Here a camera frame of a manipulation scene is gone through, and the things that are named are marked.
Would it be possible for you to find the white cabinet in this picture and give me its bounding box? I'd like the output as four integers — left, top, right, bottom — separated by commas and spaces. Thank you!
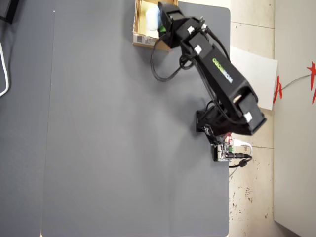
273, 0, 316, 237

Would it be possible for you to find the white curved cable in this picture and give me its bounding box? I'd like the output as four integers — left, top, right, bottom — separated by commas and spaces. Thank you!
0, 40, 12, 98

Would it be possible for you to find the thin black servo cable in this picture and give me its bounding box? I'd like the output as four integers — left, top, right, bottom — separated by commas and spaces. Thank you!
150, 39, 185, 82

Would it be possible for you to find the white usb cable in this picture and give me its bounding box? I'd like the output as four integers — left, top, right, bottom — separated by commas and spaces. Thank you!
233, 140, 253, 152

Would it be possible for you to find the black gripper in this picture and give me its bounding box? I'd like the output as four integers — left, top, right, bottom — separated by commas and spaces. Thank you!
157, 1, 188, 49

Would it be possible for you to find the black power cable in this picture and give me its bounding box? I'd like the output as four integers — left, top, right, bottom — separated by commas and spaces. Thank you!
228, 153, 253, 169

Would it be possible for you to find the white paper sheet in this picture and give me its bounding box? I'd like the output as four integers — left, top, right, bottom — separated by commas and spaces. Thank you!
229, 46, 278, 111

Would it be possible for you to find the green motor controller board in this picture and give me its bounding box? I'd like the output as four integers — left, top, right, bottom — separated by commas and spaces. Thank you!
211, 142, 235, 163

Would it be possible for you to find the black sleeved camera cable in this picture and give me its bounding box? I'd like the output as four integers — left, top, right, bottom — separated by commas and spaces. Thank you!
204, 24, 233, 62

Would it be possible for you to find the open cardboard box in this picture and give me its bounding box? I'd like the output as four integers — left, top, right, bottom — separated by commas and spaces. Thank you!
132, 0, 179, 52

